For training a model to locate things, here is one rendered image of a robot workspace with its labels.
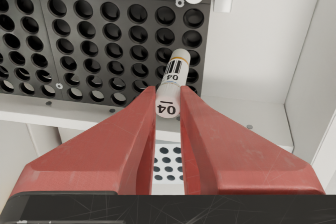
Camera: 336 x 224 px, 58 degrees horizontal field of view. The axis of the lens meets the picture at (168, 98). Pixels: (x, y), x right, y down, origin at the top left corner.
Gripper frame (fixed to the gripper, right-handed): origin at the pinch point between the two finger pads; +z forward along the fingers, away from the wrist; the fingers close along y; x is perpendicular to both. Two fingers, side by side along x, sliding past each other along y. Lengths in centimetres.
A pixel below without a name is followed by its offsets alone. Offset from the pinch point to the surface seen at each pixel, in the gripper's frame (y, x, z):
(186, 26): -1.2, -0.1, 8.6
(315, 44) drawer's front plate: -11.0, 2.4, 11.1
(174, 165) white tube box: -1.0, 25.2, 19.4
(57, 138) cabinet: 19.1, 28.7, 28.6
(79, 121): 7.8, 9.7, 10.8
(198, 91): -2.2, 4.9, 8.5
